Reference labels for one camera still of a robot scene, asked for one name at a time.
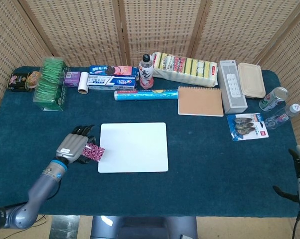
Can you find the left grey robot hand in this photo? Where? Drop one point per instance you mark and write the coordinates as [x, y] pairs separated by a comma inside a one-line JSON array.
[[71, 147]]

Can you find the pink patterned packet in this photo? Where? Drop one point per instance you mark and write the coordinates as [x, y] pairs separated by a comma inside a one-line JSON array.
[[96, 152]]

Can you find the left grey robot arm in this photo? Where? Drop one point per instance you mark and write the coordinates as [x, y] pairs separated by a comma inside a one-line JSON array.
[[40, 191]]

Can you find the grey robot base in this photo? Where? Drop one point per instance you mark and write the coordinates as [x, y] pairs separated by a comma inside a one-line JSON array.
[[145, 227]]

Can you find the white lint roller refill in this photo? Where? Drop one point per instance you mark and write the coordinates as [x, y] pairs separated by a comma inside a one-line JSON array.
[[83, 83]]

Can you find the clear box of green tea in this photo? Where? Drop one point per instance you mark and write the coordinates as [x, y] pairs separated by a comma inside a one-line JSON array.
[[50, 84]]

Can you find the white rectangular board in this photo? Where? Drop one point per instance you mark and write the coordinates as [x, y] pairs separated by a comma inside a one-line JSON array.
[[137, 147]]

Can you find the small purple box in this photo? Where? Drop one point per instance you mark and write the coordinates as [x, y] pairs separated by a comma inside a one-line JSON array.
[[72, 79]]

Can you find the clear plastic water bottle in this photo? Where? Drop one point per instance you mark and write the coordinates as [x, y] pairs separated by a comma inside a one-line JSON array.
[[283, 115]]

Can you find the white blue toothpaste box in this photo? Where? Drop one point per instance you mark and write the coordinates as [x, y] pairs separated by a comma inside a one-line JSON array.
[[111, 83]]

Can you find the blue pack of binder clips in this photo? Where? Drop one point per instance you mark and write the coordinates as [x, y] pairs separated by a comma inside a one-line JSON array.
[[247, 127]]

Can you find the dark snack packet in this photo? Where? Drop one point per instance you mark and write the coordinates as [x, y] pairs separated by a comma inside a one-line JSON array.
[[16, 82]]

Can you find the blue pink cookie box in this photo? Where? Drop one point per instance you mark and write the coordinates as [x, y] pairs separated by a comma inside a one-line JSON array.
[[112, 70]]

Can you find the green white drink can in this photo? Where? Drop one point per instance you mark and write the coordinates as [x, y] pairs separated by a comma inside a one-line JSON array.
[[273, 99]]

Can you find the blue cling film roll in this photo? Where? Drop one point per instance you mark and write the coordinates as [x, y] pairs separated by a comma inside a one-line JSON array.
[[146, 95]]

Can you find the pink drink bottle black cap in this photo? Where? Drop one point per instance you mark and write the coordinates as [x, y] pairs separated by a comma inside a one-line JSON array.
[[146, 74]]

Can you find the dark teal table cloth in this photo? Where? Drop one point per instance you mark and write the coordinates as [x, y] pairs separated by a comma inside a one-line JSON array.
[[202, 161]]

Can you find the beige lidded food container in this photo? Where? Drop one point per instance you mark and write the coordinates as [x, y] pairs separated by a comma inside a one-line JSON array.
[[251, 79]]

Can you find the grey power strip box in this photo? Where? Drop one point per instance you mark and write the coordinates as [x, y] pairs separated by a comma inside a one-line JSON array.
[[232, 87]]

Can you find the woven wooden folding screen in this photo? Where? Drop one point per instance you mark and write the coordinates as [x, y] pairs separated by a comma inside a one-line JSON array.
[[90, 27]]

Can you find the brown spiral notebook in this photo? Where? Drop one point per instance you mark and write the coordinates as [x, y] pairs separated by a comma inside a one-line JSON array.
[[200, 101]]

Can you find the pack of yellow sponges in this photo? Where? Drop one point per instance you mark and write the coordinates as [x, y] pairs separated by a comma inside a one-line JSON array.
[[185, 69]]

